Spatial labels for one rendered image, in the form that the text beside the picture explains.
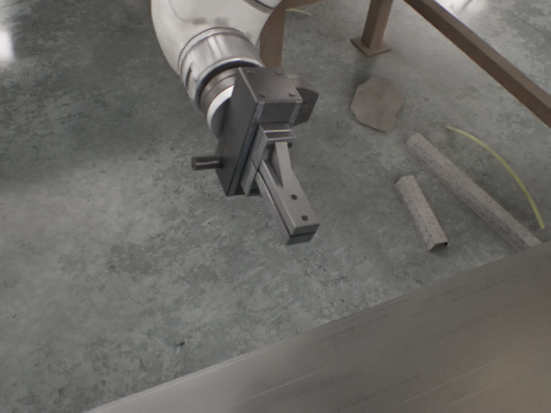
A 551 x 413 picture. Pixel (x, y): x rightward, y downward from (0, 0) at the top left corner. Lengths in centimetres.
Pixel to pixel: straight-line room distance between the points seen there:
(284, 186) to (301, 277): 71
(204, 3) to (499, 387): 46
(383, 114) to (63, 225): 91
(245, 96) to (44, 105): 114
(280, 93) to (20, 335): 85
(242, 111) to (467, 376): 30
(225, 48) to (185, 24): 6
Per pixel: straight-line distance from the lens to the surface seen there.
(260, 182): 48
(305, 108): 57
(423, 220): 127
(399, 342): 30
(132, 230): 122
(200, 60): 54
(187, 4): 59
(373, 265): 119
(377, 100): 153
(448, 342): 31
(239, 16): 58
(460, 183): 139
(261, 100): 45
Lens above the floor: 100
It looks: 53 degrees down
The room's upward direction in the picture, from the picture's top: 9 degrees clockwise
